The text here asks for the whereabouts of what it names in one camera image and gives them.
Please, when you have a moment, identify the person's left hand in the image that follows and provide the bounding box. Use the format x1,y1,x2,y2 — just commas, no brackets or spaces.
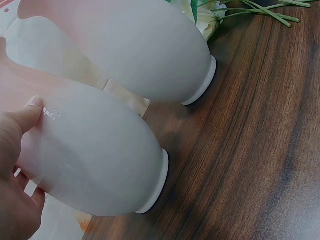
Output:
0,95,47,240

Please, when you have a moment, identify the white and pink ceramic vase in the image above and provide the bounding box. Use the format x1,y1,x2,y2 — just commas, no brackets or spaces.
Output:
0,36,170,215
4,0,218,106

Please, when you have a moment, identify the white artificial flower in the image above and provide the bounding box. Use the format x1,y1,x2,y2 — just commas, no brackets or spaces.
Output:
191,0,229,43

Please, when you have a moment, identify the green flower stem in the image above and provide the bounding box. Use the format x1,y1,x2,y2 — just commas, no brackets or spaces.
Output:
243,0,293,28
217,6,301,24

